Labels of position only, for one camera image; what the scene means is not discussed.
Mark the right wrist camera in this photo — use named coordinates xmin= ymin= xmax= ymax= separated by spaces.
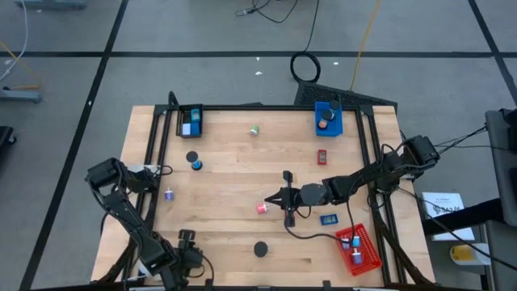
xmin=300 ymin=182 xmax=329 ymax=208

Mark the grey cart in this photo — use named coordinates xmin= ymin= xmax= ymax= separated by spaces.
xmin=484 ymin=108 xmax=517 ymax=227

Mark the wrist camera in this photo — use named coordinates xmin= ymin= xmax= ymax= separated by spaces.
xmin=300 ymin=182 xmax=329 ymax=208
xmin=183 ymin=247 xmax=204 ymax=271

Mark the red plastic basket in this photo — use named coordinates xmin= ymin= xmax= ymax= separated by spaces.
xmin=334 ymin=222 xmax=384 ymax=277

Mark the grey stand base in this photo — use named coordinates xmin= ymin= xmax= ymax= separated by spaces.
xmin=0 ymin=86 xmax=44 ymax=104
xmin=14 ymin=0 xmax=88 ymax=11

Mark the thin black floor cable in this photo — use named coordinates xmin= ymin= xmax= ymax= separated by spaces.
xmin=235 ymin=0 xmax=301 ymax=24

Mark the blue sand hourglass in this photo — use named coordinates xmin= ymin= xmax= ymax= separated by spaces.
xmin=185 ymin=150 xmax=204 ymax=172

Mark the black coiled cable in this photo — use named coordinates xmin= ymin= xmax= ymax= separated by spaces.
xmin=289 ymin=0 xmax=322 ymax=84

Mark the black plastic basket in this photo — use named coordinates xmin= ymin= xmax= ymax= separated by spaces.
xmin=175 ymin=103 xmax=204 ymax=139

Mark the black cart bar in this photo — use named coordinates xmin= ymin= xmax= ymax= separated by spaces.
xmin=422 ymin=197 xmax=506 ymax=236

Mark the black aluminium table frame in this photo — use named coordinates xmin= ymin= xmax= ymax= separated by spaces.
xmin=96 ymin=91 xmax=435 ymax=291

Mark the black chair base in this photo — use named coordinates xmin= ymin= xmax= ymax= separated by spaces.
xmin=0 ymin=125 xmax=18 ymax=158

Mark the blue plastic basket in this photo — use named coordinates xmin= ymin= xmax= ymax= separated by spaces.
xmin=313 ymin=100 xmax=344 ymax=137

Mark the white booklet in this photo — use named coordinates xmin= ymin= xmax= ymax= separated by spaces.
xmin=420 ymin=191 xmax=477 ymax=243

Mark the yellow cable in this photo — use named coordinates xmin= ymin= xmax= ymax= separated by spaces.
xmin=0 ymin=40 xmax=42 ymax=91
xmin=349 ymin=0 xmax=383 ymax=92

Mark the white floor cable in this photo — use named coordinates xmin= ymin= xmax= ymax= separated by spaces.
xmin=0 ymin=0 xmax=30 ymax=82

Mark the red sand hourglass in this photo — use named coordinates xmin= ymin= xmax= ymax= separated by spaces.
xmin=253 ymin=241 xmax=270 ymax=259

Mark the yellow tape roll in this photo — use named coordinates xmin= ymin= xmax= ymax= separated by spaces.
xmin=448 ymin=242 xmax=492 ymax=267

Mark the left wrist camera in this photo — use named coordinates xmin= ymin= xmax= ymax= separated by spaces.
xmin=183 ymin=247 xmax=204 ymax=271

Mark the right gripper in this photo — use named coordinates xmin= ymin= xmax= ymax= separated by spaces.
xmin=264 ymin=170 xmax=303 ymax=228

